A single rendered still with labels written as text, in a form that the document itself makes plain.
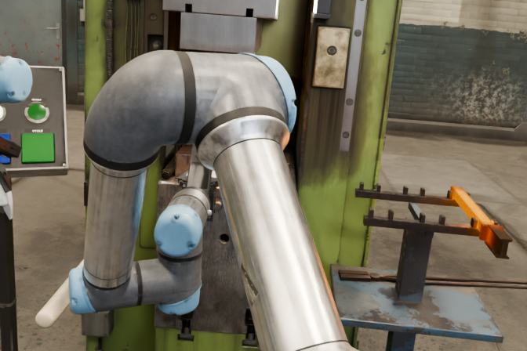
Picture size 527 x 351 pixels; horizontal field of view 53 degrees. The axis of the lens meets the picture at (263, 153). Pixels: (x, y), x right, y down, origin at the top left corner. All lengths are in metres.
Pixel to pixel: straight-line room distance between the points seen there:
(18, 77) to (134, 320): 1.14
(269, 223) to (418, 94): 7.09
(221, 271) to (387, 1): 0.90
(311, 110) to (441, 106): 6.19
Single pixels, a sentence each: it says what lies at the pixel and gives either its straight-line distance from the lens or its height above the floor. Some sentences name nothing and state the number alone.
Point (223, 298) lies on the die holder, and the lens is 1.56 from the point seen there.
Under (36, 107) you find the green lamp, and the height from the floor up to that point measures 1.10.
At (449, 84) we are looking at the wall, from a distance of 7.70.
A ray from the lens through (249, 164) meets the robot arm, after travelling 0.58.
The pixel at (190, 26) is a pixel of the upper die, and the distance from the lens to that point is 1.43.
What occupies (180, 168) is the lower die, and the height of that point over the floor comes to 0.94.
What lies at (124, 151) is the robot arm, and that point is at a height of 1.20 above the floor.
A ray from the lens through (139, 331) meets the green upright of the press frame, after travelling 1.91.
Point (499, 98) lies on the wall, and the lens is 7.95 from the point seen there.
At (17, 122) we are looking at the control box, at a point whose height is 1.07.
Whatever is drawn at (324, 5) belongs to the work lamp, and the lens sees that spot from 1.52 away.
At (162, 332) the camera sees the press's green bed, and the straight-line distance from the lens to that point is 1.66.
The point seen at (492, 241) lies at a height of 0.93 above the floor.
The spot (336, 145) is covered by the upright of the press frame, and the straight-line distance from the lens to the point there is 1.60.
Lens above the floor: 1.36
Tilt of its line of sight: 14 degrees down
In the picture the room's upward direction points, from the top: 4 degrees clockwise
